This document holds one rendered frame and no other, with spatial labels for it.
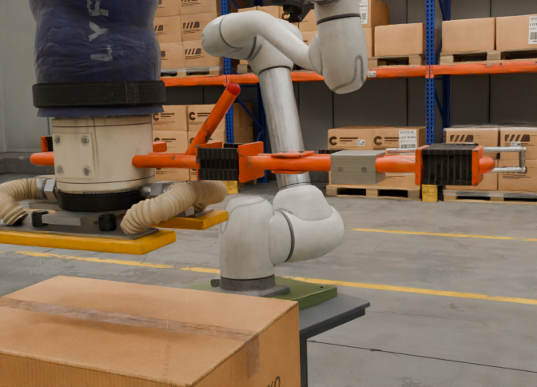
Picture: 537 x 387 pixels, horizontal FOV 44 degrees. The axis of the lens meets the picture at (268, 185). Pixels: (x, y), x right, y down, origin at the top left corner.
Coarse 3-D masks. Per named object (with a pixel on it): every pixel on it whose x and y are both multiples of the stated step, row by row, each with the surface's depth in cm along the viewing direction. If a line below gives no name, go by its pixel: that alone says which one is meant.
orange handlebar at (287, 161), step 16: (160, 144) 141; (32, 160) 122; (48, 160) 120; (144, 160) 112; (160, 160) 110; (176, 160) 109; (192, 160) 108; (256, 160) 104; (272, 160) 102; (288, 160) 101; (304, 160) 100; (320, 160) 99; (384, 160) 96; (400, 160) 95; (480, 160) 91
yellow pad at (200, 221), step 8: (208, 208) 126; (120, 216) 125; (192, 216) 120; (200, 216) 121; (208, 216) 121; (216, 216) 122; (224, 216) 125; (160, 224) 121; (168, 224) 121; (176, 224) 120; (184, 224) 119; (192, 224) 119; (200, 224) 118; (208, 224) 119; (216, 224) 122
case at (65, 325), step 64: (0, 320) 124; (64, 320) 123; (128, 320) 121; (192, 320) 120; (256, 320) 119; (0, 384) 110; (64, 384) 104; (128, 384) 98; (192, 384) 94; (256, 384) 113
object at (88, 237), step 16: (16, 224) 116; (32, 224) 114; (48, 224) 114; (112, 224) 108; (0, 240) 112; (16, 240) 110; (32, 240) 109; (48, 240) 108; (64, 240) 106; (80, 240) 105; (96, 240) 104; (112, 240) 103; (128, 240) 103; (144, 240) 102; (160, 240) 105
